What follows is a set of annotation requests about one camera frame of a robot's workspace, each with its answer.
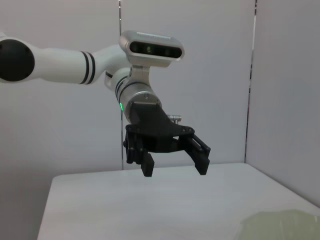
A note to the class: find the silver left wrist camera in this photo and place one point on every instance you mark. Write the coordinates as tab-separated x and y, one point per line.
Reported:
155	48

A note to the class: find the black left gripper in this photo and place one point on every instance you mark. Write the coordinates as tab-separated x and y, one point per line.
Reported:
152	122

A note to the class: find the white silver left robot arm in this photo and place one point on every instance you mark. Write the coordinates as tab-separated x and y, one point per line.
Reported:
62	65

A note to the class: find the clear glass fruit plate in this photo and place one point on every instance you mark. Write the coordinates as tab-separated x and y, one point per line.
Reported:
287	225

